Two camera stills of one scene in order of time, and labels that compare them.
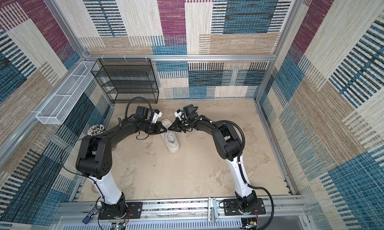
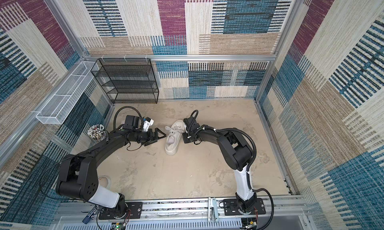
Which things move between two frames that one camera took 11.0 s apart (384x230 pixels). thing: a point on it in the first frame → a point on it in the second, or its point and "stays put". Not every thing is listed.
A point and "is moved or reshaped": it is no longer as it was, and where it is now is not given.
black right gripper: x=175 y=123 → x=186 y=140
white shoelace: x=169 y=132 is moved or reshaped
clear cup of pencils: x=96 y=129 stays put
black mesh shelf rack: x=124 y=79 stays put
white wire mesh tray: x=56 y=109 stays put
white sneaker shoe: x=170 y=138 is moved or reshaped
